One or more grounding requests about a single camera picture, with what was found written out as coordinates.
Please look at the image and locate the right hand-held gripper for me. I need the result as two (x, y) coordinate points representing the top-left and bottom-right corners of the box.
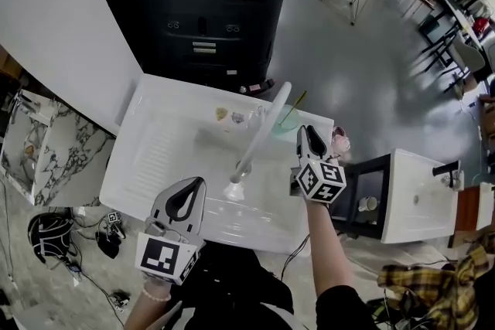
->
(288, 124), (347, 204)

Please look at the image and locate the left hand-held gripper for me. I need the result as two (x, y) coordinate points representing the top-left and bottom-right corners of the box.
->
(134, 176), (207, 286)

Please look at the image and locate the translucent teal cup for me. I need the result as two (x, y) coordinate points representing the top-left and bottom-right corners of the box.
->
(269, 106), (302, 142)

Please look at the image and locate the person's right forearm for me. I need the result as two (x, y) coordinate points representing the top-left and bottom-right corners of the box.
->
(305, 199), (359, 297)

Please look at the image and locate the person's left forearm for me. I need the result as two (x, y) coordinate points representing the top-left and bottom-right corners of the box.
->
(122, 276), (173, 330)

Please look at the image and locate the pink soft toy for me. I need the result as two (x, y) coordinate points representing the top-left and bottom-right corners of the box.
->
(331, 125), (353, 156)

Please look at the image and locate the white curved faucet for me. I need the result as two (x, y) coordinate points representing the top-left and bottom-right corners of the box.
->
(229, 81), (292, 182)

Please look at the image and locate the white ceramic sink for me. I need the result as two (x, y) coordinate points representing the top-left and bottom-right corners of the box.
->
(99, 73), (336, 255)

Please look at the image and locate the spare hand-held gripper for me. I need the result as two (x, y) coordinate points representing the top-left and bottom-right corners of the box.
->
(106, 211), (125, 239)

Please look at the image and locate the black pouch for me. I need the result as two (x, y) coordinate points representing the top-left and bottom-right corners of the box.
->
(95, 231), (121, 260)

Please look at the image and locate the white mug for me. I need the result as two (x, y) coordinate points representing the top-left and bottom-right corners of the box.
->
(357, 196), (379, 213)

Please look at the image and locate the person's black clothing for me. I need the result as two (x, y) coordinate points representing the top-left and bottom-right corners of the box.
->
(127, 243), (374, 330)

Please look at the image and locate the small white sink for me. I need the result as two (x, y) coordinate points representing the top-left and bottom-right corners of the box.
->
(381, 148), (465, 245)

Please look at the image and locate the white power strip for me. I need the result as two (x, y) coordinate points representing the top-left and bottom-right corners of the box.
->
(109, 291), (131, 313)

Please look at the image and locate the marble patterned sink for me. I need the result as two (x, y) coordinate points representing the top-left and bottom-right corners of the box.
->
(0, 88), (117, 208)

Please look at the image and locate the black white-striped backpack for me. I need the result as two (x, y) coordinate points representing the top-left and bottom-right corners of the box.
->
(27, 212), (77, 264)

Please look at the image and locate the black faucet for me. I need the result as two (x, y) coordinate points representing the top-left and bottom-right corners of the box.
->
(432, 161), (463, 189)

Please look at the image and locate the grey chair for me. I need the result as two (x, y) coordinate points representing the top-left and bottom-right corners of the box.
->
(444, 38), (486, 94)

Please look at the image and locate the pale beaded bracelet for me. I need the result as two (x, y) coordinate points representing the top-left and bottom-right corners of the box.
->
(140, 286), (172, 303)

